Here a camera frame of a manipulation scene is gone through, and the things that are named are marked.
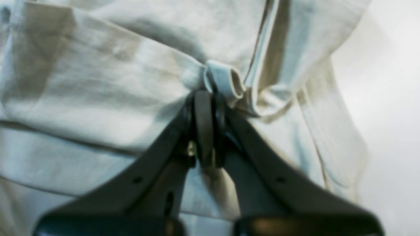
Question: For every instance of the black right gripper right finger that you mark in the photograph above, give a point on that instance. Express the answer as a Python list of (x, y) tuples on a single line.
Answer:
[(274, 198)]

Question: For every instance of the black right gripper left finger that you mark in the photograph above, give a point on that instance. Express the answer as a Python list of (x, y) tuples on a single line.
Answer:
[(144, 199)]

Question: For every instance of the beige t-shirt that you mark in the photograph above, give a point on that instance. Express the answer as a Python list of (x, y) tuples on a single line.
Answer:
[(88, 85)]

